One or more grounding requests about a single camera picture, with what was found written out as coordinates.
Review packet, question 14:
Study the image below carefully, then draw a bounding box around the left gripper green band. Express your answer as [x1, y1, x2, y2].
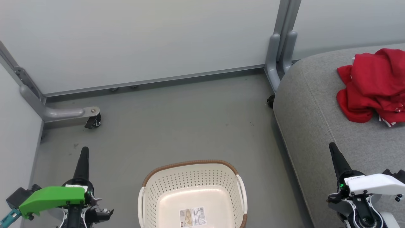
[19, 146, 95, 219]

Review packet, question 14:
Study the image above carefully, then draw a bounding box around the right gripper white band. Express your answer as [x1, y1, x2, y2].
[329, 142, 405, 197]

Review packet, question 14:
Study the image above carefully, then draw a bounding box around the red garment with white trim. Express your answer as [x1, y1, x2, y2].
[336, 65, 405, 128]

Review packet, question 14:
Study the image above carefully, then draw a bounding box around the cream perforated laundry basket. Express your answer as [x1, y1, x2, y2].
[138, 160, 248, 228]

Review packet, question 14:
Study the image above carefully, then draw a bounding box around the basket product label sticker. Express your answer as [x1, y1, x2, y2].
[179, 207, 206, 228]

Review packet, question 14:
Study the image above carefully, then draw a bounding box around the grey fabric sofa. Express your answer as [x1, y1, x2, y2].
[273, 43, 405, 228]

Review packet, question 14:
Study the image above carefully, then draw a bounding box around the black caster wheel with bracket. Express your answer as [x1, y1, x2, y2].
[84, 113, 102, 129]

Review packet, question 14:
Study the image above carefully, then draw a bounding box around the grey partition foot bracket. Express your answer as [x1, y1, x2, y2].
[0, 41, 100, 123]

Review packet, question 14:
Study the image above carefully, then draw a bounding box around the teal left cable connector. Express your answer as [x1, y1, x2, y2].
[0, 209, 21, 228]

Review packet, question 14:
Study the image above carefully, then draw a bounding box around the grey partition bottom rail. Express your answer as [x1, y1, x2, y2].
[44, 64, 266, 97]

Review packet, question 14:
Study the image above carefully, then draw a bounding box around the grey partition upright post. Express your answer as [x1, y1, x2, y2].
[264, 0, 302, 93]

